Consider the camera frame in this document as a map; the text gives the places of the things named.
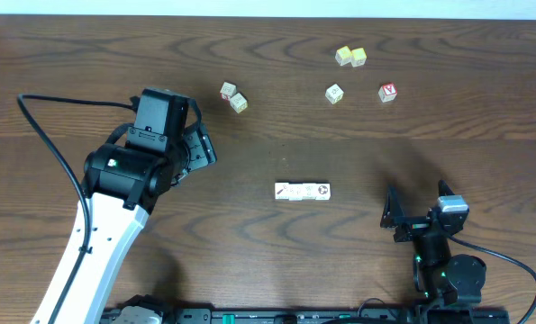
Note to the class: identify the yellow block of pair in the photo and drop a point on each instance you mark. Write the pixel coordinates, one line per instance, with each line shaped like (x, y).
(343, 55)
(358, 57)

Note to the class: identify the red letter block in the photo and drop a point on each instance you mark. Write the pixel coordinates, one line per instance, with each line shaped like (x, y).
(387, 92)

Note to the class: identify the white block with goblet print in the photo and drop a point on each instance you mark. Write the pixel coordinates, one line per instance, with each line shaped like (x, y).
(309, 191)

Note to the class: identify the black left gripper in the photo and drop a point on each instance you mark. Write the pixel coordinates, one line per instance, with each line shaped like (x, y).
(203, 150)

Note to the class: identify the white block with hammer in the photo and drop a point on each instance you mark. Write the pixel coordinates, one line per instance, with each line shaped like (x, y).
(282, 191)

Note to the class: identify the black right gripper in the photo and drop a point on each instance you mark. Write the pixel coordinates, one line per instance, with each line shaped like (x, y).
(394, 217)

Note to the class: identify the white block with soccer ball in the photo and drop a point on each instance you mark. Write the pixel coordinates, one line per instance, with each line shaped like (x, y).
(323, 192)

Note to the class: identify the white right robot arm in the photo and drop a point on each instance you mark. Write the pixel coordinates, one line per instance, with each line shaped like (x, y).
(452, 280)

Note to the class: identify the cream block with faint drawing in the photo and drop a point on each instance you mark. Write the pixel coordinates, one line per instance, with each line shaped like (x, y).
(334, 94)

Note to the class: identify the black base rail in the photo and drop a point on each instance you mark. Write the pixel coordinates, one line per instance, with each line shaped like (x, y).
(138, 315)

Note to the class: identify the white block with faint print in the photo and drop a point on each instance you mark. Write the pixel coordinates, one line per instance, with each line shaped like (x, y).
(295, 192)

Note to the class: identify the yellow block left of pair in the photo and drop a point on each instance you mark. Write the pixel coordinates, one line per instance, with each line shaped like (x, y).
(343, 55)

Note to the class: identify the cream block with umbrella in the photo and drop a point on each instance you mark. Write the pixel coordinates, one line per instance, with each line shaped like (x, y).
(238, 103)

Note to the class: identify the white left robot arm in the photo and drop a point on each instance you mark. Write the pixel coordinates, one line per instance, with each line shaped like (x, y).
(123, 180)

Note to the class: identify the white block red number three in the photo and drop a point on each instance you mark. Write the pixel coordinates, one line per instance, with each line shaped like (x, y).
(228, 90)

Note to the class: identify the yellow block right of pair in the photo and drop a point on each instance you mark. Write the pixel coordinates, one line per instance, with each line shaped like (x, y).
(358, 57)

